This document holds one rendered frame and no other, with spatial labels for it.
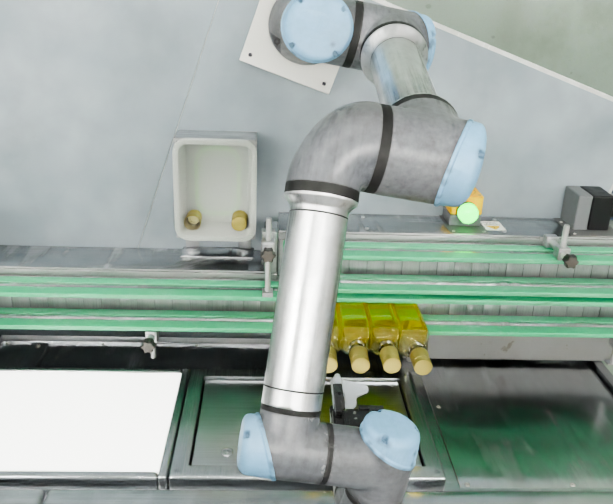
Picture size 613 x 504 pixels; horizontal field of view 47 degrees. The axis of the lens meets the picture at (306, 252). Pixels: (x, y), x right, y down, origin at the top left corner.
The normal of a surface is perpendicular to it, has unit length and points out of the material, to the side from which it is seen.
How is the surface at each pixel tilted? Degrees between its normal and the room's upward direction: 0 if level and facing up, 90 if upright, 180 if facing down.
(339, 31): 7
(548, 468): 90
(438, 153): 18
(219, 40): 0
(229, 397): 90
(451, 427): 90
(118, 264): 90
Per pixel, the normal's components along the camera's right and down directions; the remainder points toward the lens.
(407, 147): 0.14, 0.04
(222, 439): 0.04, -0.93
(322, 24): -0.04, 0.29
